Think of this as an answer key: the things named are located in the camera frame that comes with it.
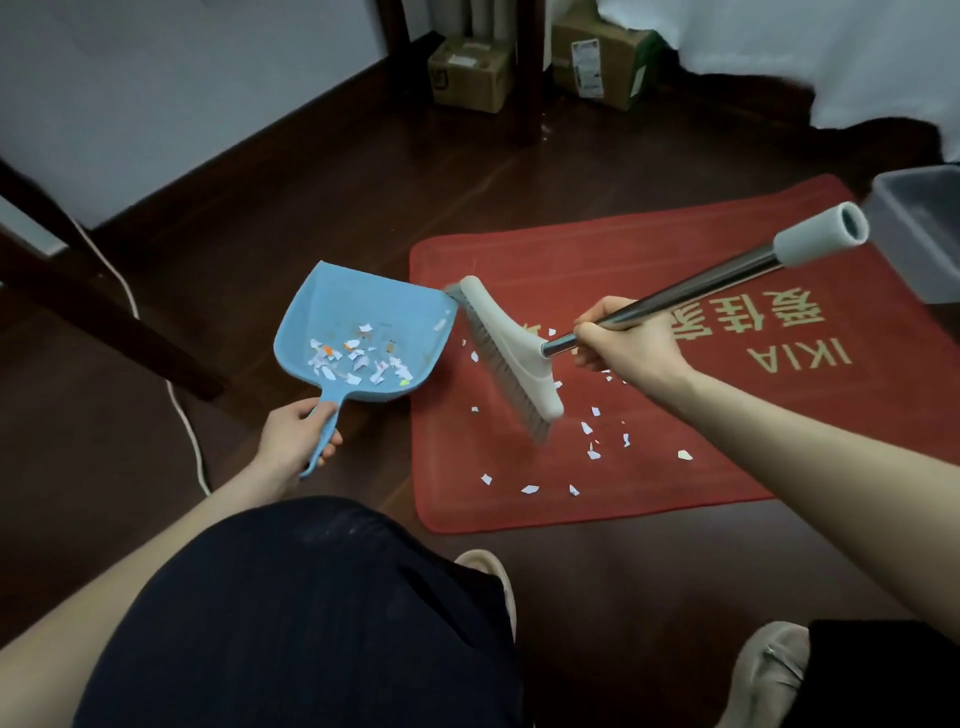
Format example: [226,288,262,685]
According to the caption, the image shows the white paper scraps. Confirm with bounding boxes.
[307,318,695,498]

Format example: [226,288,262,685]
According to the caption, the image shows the clear plastic storage bin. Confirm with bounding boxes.
[862,164,960,305]

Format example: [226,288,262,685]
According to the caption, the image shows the red doormat gold lettering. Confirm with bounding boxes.
[408,173,960,535]

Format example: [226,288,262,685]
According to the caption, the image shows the person's left hand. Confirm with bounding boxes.
[254,397,345,489]

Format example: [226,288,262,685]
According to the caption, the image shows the white curtain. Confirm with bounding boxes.
[596,0,960,163]

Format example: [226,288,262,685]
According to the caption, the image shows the person's right forearm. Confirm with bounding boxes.
[667,371,960,646]

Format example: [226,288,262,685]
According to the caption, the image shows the white cable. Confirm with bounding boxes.
[71,217,213,498]

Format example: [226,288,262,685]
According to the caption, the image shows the white broom with metal handle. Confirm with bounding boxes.
[446,200,871,444]

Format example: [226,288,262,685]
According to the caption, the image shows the blue plastic dustpan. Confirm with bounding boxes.
[273,260,459,479]

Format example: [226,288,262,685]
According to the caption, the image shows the person's black trousers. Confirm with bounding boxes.
[73,494,960,728]

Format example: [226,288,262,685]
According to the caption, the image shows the beige curtain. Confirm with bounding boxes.
[431,0,519,43]

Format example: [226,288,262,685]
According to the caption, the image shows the person's left forearm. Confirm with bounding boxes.
[0,464,286,728]

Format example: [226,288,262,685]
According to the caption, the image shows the cardboard box with green side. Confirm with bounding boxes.
[551,0,661,112]

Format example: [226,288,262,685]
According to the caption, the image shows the beige slipper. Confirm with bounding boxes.
[453,549,519,639]
[716,620,811,728]

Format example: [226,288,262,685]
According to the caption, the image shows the person's right hand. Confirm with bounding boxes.
[572,296,695,403]

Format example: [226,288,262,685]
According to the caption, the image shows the small brown cardboard box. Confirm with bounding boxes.
[427,35,515,115]

